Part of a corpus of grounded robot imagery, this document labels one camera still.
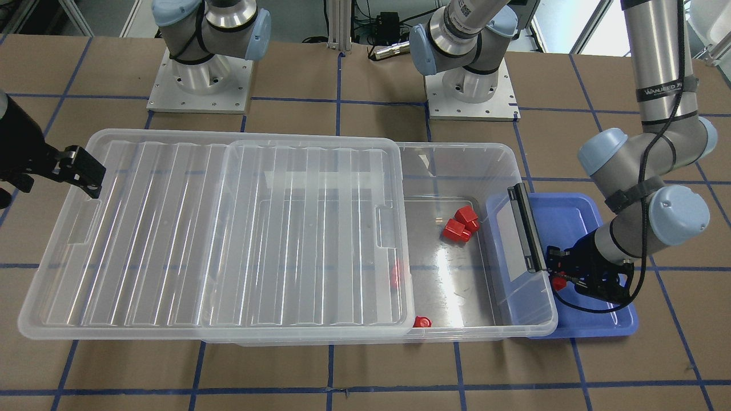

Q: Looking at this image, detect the red block pair in box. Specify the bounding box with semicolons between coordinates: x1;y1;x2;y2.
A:
442;205;481;243

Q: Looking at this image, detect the clear plastic box lid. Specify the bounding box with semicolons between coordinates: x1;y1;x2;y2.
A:
18;128;415;345

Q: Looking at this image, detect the clear plastic storage box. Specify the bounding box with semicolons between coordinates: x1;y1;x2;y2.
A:
194;134;559;346

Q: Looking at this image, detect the red block under lid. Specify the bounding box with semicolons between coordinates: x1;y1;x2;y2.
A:
389;260;402;289

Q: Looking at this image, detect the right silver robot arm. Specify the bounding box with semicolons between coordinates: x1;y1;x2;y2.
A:
1;1;271;199

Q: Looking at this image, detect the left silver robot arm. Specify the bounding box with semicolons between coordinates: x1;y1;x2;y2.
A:
409;1;718;314

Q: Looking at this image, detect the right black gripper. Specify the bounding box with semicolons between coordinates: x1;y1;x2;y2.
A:
1;97;106;199

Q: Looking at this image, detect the blue plastic tray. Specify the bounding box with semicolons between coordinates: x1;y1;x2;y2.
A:
485;192;638;340

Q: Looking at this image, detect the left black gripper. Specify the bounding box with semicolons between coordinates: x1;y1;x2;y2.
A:
547;231;634;303

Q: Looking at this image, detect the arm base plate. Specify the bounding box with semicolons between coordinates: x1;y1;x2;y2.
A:
147;50;254;115
424;61;521;122

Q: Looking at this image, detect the black box latch handle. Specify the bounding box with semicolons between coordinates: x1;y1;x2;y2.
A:
507;182;547;273

